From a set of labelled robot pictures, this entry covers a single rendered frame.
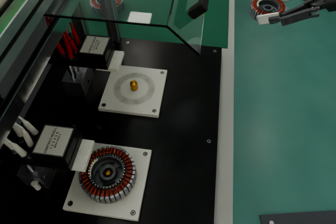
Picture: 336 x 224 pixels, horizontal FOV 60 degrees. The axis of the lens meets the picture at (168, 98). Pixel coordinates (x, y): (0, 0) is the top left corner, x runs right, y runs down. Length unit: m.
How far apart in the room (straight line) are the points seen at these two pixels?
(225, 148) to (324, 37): 1.74
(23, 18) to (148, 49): 0.46
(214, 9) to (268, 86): 0.92
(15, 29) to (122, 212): 0.37
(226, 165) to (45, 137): 0.39
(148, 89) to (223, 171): 0.27
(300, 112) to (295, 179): 0.41
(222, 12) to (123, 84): 0.46
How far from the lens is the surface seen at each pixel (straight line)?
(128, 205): 0.61
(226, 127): 0.74
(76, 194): 0.64
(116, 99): 0.74
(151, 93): 0.74
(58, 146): 0.53
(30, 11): 0.49
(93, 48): 0.67
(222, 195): 0.66
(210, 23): 1.00
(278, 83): 1.91
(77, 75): 0.76
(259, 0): 1.01
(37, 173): 0.64
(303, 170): 1.63
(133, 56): 0.85
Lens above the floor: 1.36
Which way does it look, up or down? 53 degrees down
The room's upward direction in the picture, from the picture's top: straight up
